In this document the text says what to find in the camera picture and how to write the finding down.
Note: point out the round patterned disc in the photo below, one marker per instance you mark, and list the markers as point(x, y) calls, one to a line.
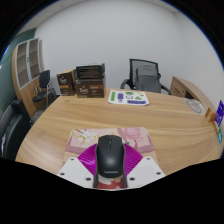
point(196, 106)

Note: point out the purple standing sign card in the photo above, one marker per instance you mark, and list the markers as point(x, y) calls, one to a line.
point(220, 114)

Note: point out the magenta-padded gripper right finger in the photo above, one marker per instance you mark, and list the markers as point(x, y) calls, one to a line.
point(143, 170)

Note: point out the orange-brown small box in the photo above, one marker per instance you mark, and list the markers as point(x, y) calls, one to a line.
point(210, 115)

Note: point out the wide brown cardboard box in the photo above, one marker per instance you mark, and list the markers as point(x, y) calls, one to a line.
point(90, 89)

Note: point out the black computer mouse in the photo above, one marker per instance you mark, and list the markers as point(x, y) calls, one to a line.
point(110, 156)

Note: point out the tall dark brown box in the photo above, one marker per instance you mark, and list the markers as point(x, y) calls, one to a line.
point(65, 83)

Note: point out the cartoon print mouse pad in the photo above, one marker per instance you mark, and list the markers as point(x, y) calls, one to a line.
point(80, 140)

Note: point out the grey mesh office chair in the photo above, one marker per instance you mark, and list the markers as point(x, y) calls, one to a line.
point(146, 78)

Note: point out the black box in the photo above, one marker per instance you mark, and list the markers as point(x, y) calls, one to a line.
point(90, 71)

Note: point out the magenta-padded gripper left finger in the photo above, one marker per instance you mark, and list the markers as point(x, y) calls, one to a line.
point(76, 170)

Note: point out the wooden side desk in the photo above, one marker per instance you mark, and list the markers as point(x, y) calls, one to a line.
point(188, 91)

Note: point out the wooden shelf unit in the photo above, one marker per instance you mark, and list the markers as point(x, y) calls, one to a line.
point(25, 71)

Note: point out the small black visitor chair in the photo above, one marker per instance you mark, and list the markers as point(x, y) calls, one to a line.
point(44, 86)

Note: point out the white printed leaflet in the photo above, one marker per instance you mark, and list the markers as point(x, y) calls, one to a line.
point(128, 97)

